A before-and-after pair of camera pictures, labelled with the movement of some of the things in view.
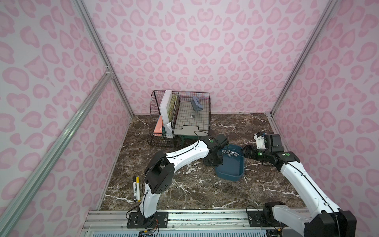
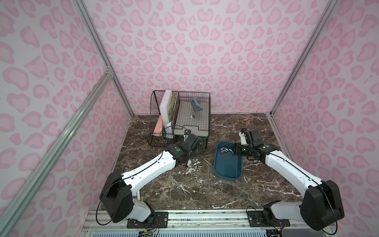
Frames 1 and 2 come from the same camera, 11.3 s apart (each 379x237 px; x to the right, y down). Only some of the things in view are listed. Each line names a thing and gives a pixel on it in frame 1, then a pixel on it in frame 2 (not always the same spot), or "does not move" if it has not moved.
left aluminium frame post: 110,69 does not move
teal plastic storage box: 232,168 does not move
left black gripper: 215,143 to 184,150
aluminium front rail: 182,220 does not move
